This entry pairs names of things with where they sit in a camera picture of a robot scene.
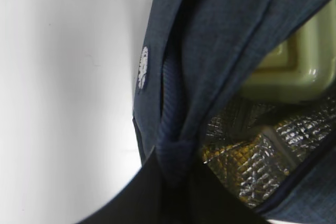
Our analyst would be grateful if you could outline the yellow pear-shaped squash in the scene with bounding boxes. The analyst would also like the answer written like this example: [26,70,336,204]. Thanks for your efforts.
[201,142,255,164]

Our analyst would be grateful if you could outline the navy blue lunch bag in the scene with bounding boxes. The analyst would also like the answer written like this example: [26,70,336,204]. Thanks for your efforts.
[133,0,335,223]

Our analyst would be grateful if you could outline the green lidded glass container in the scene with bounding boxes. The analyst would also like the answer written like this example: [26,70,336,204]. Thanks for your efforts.
[240,8,335,104]

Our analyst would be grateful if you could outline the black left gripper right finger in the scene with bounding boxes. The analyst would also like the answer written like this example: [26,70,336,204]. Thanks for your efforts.
[186,161,268,224]

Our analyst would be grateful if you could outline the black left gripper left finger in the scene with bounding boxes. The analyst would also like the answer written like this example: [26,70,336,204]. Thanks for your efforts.
[79,150,170,223]

